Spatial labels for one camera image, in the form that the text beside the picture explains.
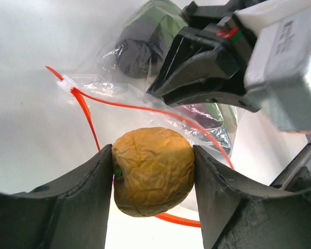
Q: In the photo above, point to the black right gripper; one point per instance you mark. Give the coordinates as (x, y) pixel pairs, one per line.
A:
(207, 60)

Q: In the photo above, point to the green fake leafy vegetable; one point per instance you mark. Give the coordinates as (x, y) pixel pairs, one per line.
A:
(163, 12)

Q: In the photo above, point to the clear zip top bag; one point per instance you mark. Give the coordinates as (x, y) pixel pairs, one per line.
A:
(69, 86)

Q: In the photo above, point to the wrinkled yellow fake fruit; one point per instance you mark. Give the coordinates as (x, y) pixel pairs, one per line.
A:
(153, 171)

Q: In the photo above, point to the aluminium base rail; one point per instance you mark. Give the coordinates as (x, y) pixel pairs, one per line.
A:
(298, 168)

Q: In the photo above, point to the purple fake eggplant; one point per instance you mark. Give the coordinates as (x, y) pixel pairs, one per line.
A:
(139, 54)

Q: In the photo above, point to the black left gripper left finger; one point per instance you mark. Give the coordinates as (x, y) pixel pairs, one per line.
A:
(68, 212)

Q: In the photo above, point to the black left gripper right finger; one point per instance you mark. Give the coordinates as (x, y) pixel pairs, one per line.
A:
(238, 212)

